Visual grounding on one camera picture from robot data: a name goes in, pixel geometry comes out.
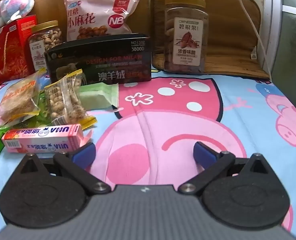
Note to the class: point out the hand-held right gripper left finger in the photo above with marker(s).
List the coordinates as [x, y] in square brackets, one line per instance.
[84, 153]

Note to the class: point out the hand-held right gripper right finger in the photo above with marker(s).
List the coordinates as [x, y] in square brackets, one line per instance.
[204, 153]

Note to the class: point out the pink candy box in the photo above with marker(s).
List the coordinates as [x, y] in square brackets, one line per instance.
[43, 137]

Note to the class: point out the black cardboard box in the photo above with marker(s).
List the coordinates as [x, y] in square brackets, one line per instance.
[100, 62]

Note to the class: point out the printed cartoon blanket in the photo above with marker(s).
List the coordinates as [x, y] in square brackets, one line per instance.
[175, 110]

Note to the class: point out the peanut crisp packet yellow ends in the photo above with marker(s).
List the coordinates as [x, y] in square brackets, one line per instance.
[63, 102]

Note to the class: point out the pale green snack packet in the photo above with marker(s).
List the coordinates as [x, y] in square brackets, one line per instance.
[95, 96]

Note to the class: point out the brown cake packet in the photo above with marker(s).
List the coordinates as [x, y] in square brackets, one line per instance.
[18, 100]

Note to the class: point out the small nut jar gold lid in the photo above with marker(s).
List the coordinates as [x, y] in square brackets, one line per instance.
[42, 42]

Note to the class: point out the red gift bag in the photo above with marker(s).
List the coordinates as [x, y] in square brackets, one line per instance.
[15, 50]

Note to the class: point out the large clear jar yellow lid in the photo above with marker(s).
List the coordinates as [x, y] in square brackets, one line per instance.
[185, 30]

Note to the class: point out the brown wicker basket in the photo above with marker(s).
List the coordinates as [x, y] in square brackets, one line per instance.
[233, 30]

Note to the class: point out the pink snack bag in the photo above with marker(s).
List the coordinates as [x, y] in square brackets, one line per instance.
[95, 12]

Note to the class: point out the frosted glass door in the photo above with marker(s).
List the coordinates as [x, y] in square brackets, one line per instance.
[292, 42]

